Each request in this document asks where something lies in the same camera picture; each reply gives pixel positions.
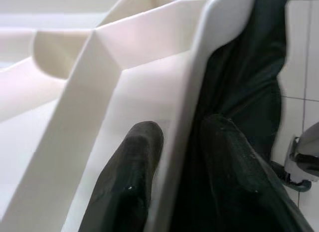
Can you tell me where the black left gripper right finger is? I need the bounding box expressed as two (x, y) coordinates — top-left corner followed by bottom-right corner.
(199, 114), (317, 232)

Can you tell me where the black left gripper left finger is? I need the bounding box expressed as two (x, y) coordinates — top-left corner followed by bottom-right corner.
(87, 121), (164, 232)

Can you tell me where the white plastic table top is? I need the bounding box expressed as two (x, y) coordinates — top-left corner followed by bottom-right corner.
(0, 0), (257, 232)

